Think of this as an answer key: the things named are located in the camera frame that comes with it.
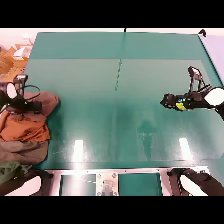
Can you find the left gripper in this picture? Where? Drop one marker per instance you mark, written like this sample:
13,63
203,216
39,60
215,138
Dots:
29,107

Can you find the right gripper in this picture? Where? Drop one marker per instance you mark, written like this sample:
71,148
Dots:
172,100

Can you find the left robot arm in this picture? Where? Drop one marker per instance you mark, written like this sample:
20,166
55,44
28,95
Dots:
10,90

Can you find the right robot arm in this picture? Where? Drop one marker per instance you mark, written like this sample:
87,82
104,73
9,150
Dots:
213,97

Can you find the brown garment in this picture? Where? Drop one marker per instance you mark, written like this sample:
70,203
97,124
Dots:
49,102

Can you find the orange garment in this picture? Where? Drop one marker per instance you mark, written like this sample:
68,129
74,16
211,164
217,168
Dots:
24,128

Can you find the grey garment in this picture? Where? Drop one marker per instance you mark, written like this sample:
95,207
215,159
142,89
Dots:
23,151

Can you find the green garment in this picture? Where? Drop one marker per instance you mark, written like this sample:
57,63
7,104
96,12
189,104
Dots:
9,170

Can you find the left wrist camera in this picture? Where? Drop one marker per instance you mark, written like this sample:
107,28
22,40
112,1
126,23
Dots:
19,80

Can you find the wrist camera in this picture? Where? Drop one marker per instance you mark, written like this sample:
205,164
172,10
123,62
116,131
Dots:
19,80
194,74

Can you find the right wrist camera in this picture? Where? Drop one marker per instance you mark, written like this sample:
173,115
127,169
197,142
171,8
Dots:
194,74

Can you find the silver frame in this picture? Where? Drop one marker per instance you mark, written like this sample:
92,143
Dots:
106,181

